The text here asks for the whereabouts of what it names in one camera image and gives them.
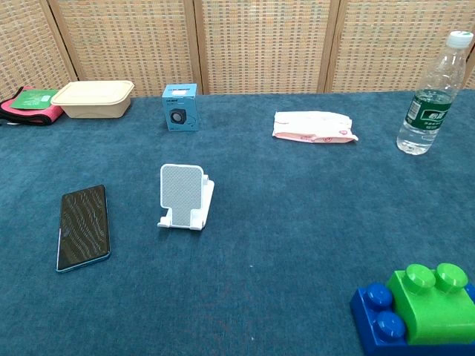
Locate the black smartphone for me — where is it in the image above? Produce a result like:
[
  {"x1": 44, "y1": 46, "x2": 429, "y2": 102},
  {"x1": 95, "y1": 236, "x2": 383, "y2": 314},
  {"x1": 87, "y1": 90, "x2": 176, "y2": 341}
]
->
[{"x1": 56, "y1": 184, "x2": 112, "y2": 274}]

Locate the white phone stand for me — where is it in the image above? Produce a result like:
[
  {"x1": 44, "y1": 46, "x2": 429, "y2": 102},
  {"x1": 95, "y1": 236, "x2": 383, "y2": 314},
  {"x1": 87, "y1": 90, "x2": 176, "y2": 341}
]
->
[{"x1": 156, "y1": 163, "x2": 216, "y2": 232}]

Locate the blue speaker box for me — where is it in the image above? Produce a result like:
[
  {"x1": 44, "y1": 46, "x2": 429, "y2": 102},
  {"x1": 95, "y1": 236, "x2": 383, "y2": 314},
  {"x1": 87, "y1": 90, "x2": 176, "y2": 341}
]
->
[{"x1": 162, "y1": 83, "x2": 198, "y2": 132}]

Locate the white pink tissue pack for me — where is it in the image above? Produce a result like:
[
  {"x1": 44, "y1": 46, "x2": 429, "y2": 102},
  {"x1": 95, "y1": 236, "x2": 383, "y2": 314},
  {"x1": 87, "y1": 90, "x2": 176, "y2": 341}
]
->
[{"x1": 272, "y1": 110, "x2": 359, "y2": 145}]

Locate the woven folding screen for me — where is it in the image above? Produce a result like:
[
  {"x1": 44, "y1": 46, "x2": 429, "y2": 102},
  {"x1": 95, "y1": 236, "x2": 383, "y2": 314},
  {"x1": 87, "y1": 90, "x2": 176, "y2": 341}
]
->
[{"x1": 0, "y1": 0, "x2": 475, "y2": 102}]

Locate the beige lidded food container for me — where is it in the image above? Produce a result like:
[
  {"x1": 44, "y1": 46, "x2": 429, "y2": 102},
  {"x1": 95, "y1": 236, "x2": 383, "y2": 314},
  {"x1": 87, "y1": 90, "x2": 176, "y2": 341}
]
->
[{"x1": 50, "y1": 79, "x2": 136, "y2": 119}]

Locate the blue toy building block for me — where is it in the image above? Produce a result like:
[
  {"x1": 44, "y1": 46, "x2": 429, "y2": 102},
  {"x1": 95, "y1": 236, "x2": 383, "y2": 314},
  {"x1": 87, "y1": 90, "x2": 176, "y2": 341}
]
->
[{"x1": 349, "y1": 282, "x2": 475, "y2": 356}]

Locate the clear water bottle green label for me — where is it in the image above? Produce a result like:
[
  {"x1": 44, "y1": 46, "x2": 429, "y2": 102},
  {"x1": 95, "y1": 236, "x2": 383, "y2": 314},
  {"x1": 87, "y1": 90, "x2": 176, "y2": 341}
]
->
[{"x1": 396, "y1": 30, "x2": 474, "y2": 156}]

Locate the pink black pouch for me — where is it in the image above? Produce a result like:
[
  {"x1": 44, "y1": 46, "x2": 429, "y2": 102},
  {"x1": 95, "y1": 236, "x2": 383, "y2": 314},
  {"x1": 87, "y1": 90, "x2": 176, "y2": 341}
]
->
[{"x1": 0, "y1": 86, "x2": 65, "y2": 127}]

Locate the green card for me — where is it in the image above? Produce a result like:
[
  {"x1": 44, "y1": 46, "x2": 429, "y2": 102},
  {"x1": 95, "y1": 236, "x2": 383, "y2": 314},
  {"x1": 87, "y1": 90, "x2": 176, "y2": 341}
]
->
[{"x1": 10, "y1": 88, "x2": 59, "y2": 110}]

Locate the green toy building block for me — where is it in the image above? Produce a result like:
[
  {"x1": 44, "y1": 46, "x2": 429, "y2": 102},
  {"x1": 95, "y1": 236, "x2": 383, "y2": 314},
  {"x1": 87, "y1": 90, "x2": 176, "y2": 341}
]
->
[{"x1": 386, "y1": 263, "x2": 475, "y2": 346}]

